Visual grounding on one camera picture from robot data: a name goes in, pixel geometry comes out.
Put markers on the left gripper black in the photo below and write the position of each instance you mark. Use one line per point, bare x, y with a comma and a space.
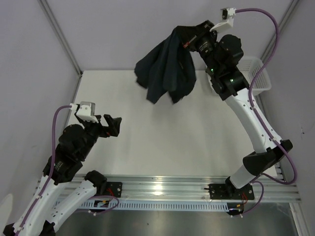
113, 123

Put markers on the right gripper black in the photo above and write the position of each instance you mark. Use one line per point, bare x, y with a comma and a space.
203, 31

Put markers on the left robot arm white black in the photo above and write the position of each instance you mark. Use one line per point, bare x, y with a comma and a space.
43, 217

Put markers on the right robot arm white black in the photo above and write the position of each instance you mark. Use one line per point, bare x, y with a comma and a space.
221, 58

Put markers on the white plastic basket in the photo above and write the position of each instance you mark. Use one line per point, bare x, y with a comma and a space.
257, 73

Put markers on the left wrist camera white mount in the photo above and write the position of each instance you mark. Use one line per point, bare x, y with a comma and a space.
84, 112

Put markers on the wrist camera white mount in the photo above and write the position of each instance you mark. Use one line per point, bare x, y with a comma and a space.
226, 20
84, 112

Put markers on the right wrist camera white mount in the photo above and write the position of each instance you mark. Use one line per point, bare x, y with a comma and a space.
226, 20

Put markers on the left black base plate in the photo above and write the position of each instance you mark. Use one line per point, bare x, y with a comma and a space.
114, 189

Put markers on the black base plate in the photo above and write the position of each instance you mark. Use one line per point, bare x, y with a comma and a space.
220, 191
114, 189

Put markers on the white slotted cable duct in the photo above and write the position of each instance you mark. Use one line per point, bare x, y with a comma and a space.
204, 206

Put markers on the right aluminium frame post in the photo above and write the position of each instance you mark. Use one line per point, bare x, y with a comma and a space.
284, 22

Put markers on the aluminium frame post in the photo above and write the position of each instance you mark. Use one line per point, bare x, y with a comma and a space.
44, 4
284, 22

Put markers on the left aluminium frame post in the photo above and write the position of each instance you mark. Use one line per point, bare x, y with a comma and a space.
44, 4

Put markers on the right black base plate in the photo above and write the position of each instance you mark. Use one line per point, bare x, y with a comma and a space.
220, 191

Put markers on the aluminium mounting rail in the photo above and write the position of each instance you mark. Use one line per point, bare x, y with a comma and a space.
192, 189

